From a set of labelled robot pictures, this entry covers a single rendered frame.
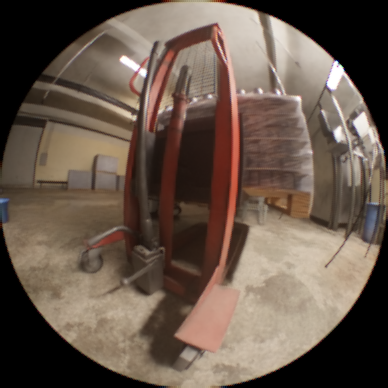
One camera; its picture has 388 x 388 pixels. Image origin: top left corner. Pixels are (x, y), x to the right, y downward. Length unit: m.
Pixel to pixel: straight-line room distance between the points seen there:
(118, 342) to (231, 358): 0.38
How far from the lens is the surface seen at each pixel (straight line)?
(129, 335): 0.58
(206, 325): 0.37
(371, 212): 2.72
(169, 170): 0.51
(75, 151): 9.03
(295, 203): 0.60
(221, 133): 0.41
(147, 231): 0.47
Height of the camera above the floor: 0.53
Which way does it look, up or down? 2 degrees down
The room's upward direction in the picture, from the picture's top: 5 degrees clockwise
